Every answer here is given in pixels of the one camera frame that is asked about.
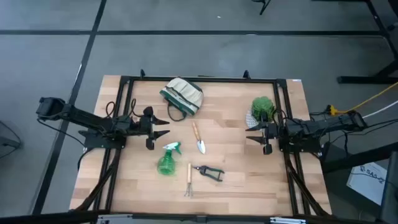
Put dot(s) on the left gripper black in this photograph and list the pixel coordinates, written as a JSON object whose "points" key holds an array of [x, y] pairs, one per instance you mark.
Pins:
{"points": [[146, 126]]}

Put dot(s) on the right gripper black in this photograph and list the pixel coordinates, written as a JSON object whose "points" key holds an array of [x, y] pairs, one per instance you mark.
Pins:
{"points": [[271, 132]]}

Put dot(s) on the green plastic spray bottle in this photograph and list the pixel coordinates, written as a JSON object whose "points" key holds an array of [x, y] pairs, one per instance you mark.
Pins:
{"points": [[167, 163]]}

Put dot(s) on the beige green gardening tote bag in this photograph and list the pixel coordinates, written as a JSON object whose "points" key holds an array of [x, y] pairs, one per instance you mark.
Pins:
{"points": [[185, 93]]}

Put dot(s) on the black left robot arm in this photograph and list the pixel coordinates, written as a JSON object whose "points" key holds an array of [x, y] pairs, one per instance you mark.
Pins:
{"points": [[90, 119]]}

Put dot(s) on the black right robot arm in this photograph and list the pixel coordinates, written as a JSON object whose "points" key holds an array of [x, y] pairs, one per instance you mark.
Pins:
{"points": [[311, 127]]}

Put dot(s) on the succulent in triangle-patterned pot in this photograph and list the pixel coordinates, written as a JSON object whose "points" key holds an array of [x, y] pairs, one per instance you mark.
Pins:
{"points": [[262, 107]]}

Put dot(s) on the black slanted beam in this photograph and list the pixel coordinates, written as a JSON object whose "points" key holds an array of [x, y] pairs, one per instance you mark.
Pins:
{"points": [[357, 158]]}

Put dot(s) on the black desk leg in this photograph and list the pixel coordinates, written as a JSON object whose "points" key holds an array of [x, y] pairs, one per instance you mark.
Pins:
{"points": [[357, 79]]}

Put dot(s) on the white cardboard box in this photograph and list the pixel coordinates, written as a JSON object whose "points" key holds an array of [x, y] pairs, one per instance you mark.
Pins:
{"points": [[363, 183]]}

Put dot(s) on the black chair base leg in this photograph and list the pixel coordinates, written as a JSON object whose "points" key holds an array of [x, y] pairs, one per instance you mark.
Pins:
{"points": [[264, 7]]}

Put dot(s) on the black rig crossbar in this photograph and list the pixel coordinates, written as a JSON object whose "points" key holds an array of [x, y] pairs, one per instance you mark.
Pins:
{"points": [[46, 217]]}

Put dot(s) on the grey floor object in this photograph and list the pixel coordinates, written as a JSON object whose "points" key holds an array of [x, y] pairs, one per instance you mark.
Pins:
{"points": [[6, 141]]}

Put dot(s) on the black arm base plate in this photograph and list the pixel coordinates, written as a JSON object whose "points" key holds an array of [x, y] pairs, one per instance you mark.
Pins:
{"points": [[93, 143], [311, 147]]}

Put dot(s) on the black aluminium table frame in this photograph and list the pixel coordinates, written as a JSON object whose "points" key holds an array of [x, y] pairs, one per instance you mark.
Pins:
{"points": [[233, 80]]}

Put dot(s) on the silver metal bracket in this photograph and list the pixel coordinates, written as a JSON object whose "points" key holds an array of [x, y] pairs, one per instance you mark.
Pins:
{"points": [[115, 219], [286, 221]]}

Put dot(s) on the black upright post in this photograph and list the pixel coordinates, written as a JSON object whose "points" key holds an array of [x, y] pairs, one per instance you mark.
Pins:
{"points": [[391, 193]]}

